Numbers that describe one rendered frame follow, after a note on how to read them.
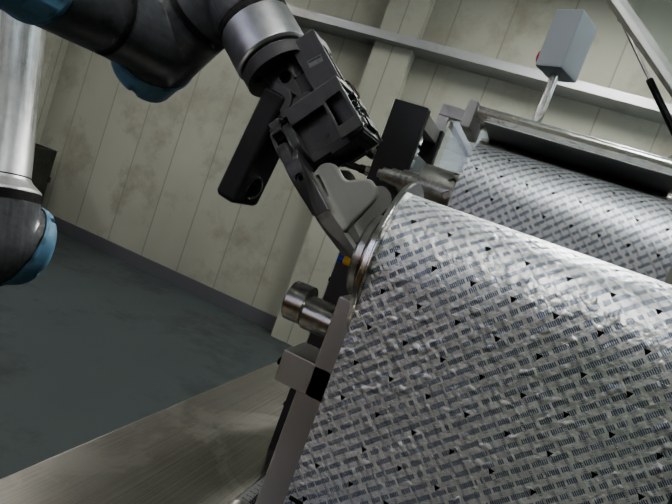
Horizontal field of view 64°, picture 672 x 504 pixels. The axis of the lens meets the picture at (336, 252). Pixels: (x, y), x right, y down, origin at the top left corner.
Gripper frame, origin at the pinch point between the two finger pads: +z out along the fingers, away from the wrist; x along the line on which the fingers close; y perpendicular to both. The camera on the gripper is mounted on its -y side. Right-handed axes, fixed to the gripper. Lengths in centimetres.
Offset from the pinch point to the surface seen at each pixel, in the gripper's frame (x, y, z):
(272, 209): 362, -142, -122
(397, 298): -8.5, 3.8, 6.0
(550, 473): -8.6, 7.4, 21.2
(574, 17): 49, 39, -23
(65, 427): 125, -177, -16
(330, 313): 0.0, -4.6, 4.0
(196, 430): 19.3, -38.3, 8.1
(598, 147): 21.6, 26.5, 0.5
